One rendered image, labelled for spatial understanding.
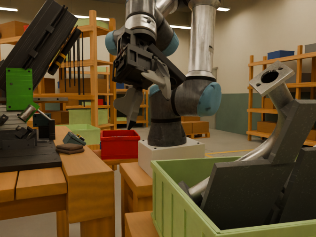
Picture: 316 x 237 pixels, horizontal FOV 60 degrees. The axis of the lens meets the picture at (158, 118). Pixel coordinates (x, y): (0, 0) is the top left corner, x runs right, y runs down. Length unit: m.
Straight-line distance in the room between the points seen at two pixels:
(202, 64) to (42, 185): 0.63
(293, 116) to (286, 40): 7.18
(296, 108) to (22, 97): 1.25
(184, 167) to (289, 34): 6.96
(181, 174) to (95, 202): 0.30
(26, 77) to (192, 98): 0.87
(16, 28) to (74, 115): 1.91
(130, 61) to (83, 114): 3.51
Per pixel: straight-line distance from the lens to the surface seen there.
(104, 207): 0.92
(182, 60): 11.60
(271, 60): 6.95
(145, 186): 0.90
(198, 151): 1.01
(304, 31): 7.31
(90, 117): 3.98
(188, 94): 0.94
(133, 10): 0.69
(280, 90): 0.45
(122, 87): 10.05
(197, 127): 7.57
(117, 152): 1.49
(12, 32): 5.33
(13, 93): 1.47
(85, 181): 0.88
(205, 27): 1.01
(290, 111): 0.46
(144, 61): 0.58
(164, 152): 0.96
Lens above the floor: 1.13
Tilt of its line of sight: 4 degrees down
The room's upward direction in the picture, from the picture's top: straight up
